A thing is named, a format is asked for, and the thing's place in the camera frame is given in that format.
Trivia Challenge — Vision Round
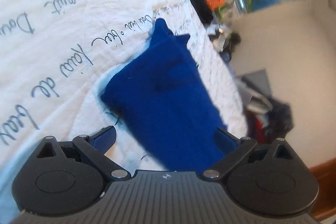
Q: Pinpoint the blue knit sweater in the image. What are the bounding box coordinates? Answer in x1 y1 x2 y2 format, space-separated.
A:
101 18 237 172

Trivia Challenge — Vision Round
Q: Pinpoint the clothes pile on right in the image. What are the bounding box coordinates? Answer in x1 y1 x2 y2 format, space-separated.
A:
236 69 294 144

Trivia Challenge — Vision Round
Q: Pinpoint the brown wooden furniture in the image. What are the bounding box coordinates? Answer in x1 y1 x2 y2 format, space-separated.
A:
310 158 336 221

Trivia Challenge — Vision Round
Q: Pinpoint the crumpled white plastic bag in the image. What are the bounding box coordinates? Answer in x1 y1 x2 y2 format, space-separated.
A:
206 24 232 52

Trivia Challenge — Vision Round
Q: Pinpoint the black garment pile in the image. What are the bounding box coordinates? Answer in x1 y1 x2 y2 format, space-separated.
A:
190 0 214 25

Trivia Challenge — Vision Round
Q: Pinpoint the dark plush toy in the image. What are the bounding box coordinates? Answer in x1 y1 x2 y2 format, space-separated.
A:
227 32 242 51

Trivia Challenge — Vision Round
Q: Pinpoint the white script-print bedsheet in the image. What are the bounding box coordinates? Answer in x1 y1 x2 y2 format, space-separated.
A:
1 0 247 223

